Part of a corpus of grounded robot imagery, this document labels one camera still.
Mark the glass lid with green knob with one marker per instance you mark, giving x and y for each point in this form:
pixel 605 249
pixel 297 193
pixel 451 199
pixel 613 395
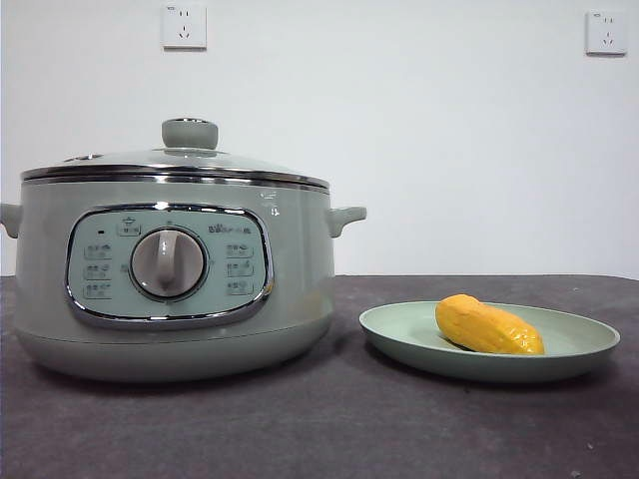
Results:
pixel 199 159

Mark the yellow corn cob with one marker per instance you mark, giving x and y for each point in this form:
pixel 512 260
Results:
pixel 486 327

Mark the pale green electric steamer pot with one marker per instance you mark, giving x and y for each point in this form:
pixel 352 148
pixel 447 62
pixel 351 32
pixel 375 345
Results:
pixel 299 279

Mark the pale green round plate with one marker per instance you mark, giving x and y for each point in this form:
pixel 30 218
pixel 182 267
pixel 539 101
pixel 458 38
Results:
pixel 399 339

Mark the white wall socket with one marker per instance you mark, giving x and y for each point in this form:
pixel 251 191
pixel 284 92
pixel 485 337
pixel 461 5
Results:
pixel 606 34
pixel 184 27

